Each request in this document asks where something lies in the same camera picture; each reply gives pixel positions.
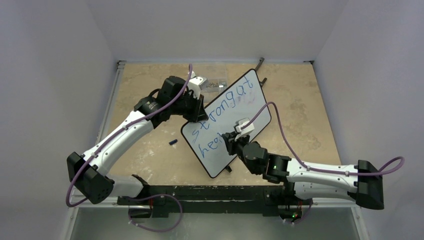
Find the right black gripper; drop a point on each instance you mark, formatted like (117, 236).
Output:
(230, 142)

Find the aluminium rail frame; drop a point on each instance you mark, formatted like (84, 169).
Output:
(88, 171)

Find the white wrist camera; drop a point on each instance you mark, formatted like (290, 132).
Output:
(243, 128)
(197, 84)

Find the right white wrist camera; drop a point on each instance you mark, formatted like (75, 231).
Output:
(243, 128)

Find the white whiteboard black frame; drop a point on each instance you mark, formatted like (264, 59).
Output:
(242, 99)

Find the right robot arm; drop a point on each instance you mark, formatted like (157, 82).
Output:
(360, 183)

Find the blue marker cap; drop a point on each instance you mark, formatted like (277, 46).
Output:
(173, 142)

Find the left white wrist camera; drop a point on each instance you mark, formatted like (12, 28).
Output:
(197, 84)

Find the clear plastic screw box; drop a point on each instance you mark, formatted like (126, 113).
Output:
(216, 75)

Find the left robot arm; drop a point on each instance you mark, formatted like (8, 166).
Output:
(147, 115)

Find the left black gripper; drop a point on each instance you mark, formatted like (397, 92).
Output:
(198, 113)

